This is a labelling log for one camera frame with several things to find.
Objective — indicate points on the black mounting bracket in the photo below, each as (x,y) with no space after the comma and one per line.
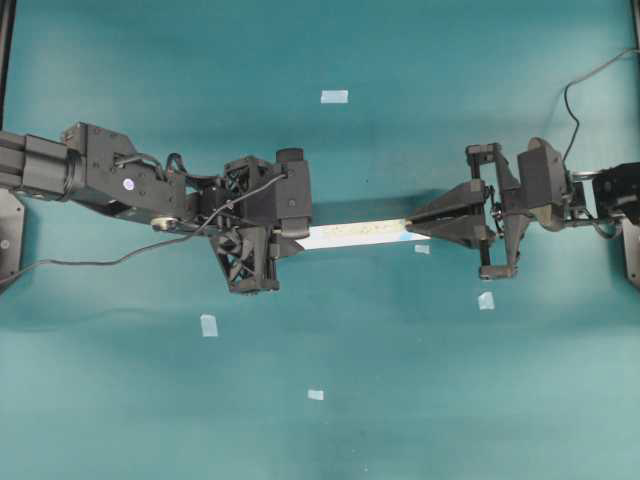
(11,236)
(631,246)

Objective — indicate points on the white particle board plank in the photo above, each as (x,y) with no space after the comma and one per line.
(358,234)

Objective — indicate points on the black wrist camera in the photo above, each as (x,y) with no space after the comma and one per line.
(287,203)
(544,183)

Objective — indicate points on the black frame post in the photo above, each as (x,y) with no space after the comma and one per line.
(8,15)

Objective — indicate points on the bottom blue tape marker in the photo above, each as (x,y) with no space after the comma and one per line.
(315,394)

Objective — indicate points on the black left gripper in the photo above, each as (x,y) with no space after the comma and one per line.
(243,239)

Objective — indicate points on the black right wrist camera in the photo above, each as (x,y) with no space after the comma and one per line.
(544,183)

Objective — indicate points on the right blue tape marker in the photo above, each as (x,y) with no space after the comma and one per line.
(486,301)

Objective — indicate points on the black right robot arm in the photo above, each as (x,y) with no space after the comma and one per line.
(599,199)

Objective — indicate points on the right black mounting bracket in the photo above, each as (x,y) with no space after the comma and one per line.
(631,246)

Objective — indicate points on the left blue tape marker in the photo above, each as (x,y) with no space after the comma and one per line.
(209,326)

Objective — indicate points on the left black mounting bracket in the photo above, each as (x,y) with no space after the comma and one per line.
(11,236)

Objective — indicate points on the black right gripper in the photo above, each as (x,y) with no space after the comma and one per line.
(500,212)

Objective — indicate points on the top blue tape marker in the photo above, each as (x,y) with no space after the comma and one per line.
(334,97)

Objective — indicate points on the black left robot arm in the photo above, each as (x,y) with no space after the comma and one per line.
(102,171)

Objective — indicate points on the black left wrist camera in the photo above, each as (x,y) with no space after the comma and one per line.
(287,203)

